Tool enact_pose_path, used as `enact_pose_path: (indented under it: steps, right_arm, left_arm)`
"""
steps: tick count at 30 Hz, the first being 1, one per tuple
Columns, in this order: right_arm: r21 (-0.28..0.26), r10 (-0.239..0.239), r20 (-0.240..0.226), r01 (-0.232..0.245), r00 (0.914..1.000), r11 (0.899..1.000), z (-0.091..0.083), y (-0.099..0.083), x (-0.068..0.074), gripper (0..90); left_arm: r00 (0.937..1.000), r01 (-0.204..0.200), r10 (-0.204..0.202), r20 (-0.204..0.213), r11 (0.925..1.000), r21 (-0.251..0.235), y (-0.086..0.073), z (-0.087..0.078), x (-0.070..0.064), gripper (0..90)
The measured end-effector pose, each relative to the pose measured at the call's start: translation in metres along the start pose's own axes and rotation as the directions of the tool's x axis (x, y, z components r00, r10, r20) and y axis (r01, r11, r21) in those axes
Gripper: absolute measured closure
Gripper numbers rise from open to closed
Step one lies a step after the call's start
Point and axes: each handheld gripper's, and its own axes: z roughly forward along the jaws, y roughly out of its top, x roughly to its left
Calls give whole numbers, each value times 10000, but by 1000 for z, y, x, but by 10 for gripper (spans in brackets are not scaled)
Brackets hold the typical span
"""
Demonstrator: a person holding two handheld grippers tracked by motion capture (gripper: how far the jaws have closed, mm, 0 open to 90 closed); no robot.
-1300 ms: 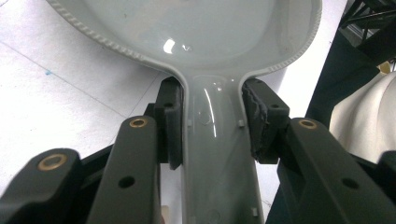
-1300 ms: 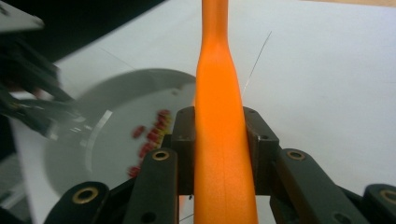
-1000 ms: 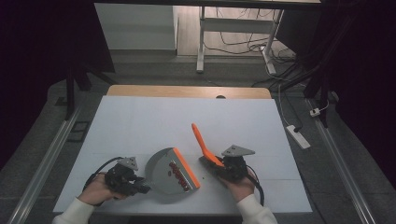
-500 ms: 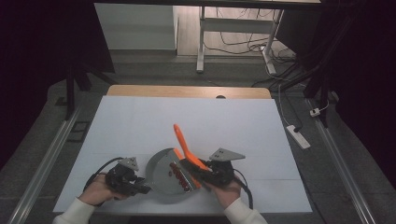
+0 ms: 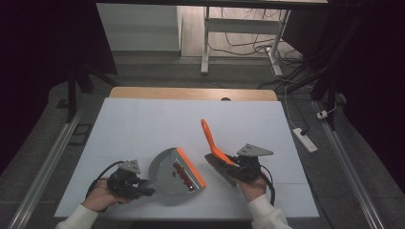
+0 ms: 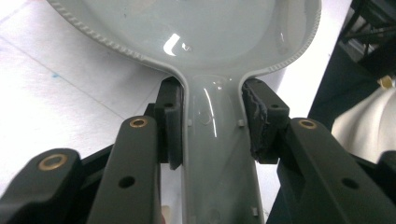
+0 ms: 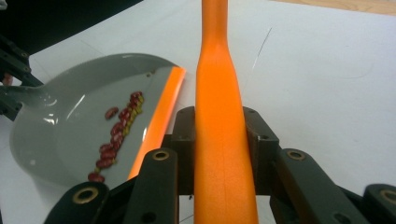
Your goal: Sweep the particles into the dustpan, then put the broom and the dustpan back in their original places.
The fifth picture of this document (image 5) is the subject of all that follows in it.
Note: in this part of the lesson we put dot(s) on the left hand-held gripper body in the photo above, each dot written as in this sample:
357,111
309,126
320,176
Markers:
125,181

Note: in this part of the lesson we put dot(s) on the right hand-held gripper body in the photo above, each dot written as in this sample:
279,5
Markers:
251,162

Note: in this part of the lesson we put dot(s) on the grey dustpan with orange lip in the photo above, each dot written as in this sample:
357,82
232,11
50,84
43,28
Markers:
165,175

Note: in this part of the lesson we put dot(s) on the orange brush with dark bristles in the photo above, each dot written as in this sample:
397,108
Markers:
211,140

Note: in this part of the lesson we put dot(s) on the pile of red beans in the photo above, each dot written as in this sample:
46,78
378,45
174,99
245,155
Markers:
183,175

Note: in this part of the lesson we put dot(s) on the person's right hand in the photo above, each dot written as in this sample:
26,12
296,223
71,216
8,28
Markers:
253,189

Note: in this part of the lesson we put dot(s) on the person's left hand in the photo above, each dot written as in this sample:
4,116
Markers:
98,197

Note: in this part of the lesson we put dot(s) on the white table mat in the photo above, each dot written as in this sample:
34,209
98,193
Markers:
143,127

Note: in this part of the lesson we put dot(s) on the white power strip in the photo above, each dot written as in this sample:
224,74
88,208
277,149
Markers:
305,140

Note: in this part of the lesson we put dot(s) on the wooden table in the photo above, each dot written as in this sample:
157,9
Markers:
191,93

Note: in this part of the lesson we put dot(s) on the small white adapter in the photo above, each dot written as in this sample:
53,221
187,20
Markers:
322,114

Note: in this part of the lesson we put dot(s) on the black tripod stand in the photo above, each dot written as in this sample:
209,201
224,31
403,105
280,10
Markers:
331,82
72,92

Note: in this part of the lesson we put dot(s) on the black curtain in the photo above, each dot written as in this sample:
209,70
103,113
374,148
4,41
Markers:
375,79
38,63

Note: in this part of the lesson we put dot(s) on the metal floor rail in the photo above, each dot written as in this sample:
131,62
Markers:
44,168
350,168

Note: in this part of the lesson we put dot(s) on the white desk frame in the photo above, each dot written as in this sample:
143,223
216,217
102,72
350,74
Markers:
242,25

